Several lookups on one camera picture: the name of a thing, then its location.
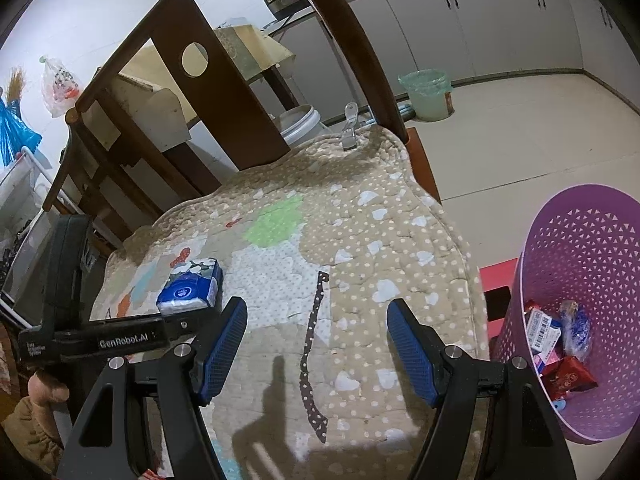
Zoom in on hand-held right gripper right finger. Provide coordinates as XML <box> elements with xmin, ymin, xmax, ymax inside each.
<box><xmin>385</xmin><ymin>298</ymin><xmax>577</xmax><ymax>480</ymax></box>

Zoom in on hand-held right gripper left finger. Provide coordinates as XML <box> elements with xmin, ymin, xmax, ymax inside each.
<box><xmin>54</xmin><ymin>297</ymin><xmax>250</xmax><ymax>480</ymax></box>

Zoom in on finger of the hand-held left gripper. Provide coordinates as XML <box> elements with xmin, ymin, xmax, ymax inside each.
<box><xmin>162</xmin><ymin>308</ymin><xmax>221</xmax><ymax>345</ymax></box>

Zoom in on blue white tissue pack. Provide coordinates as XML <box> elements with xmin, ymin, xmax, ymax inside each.
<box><xmin>156</xmin><ymin>257</ymin><xmax>224</xmax><ymax>317</ymax></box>

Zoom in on small white cardboard box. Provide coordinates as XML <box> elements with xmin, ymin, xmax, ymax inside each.
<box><xmin>527</xmin><ymin>307</ymin><xmax>564</xmax><ymax>357</ymax></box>

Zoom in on red snack packet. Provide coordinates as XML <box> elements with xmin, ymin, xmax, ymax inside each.
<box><xmin>542</xmin><ymin>356</ymin><xmax>599</xmax><ymax>404</ymax></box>

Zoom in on blue packet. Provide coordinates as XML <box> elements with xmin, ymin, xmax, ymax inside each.
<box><xmin>559</xmin><ymin>299</ymin><xmax>592</xmax><ymax>362</ymax></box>

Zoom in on purple plastic basket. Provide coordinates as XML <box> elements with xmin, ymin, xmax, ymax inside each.
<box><xmin>491</xmin><ymin>184</ymin><xmax>640</xmax><ymax>444</ymax></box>

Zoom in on person's left hand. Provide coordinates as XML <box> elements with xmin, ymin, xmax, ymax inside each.
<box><xmin>27</xmin><ymin>370</ymin><xmax>71</xmax><ymax>406</ymax></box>

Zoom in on red plastic stool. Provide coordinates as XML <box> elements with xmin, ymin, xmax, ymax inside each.
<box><xmin>479</xmin><ymin>257</ymin><xmax>521</xmax><ymax>342</ymax></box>

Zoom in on quilted dotted blanket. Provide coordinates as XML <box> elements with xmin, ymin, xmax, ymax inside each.
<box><xmin>90</xmin><ymin>126</ymin><xmax>494</xmax><ymax>480</ymax></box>

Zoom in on blue plastic bag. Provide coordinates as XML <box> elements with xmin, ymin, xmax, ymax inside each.
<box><xmin>0</xmin><ymin>99</ymin><xmax>44</xmax><ymax>167</ymax></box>

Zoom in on hanging white plastic bag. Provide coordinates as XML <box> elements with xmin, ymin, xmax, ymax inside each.
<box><xmin>39</xmin><ymin>56</ymin><xmax>84</xmax><ymax>119</ymax></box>

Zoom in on straw broom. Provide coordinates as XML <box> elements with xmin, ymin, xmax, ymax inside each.
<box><xmin>4</xmin><ymin>64</ymin><xmax>29</xmax><ymax>102</ymax></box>

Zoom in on metal clip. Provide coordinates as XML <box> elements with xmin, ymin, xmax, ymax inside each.
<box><xmin>339</xmin><ymin>102</ymin><xmax>361</xmax><ymax>152</ymax></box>

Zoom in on white lidded bucket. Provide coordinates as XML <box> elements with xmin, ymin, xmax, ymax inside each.
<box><xmin>277</xmin><ymin>104</ymin><xmax>334</xmax><ymax>149</ymax></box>

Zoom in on brown wooden chair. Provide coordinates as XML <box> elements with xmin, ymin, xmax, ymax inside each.
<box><xmin>42</xmin><ymin>0</ymin><xmax>442</xmax><ymax>262</ymax></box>

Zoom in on waste bin with green bag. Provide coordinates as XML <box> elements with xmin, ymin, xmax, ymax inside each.
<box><xmin>398</xmin><ymin>68</ymin><xmax>454</xmax><ymax>122</ymax></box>

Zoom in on table with beige cloth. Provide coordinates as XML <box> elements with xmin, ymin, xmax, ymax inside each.
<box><xmin>214</xmin><ymin>24</ymin><xmax>297</xmax><ymax>112</ymax></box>

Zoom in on white kitchen cabinets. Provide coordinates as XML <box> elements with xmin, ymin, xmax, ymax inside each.
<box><xmin>270</xmin><ymin>0</ymin><xmax>640</xmax><ymax>127</ymax></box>

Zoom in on white wire rack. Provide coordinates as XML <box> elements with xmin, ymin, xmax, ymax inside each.
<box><xmin>0</xmin><ymin>149</ymin><xmax>57</xmax><ymax>262</ymax></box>

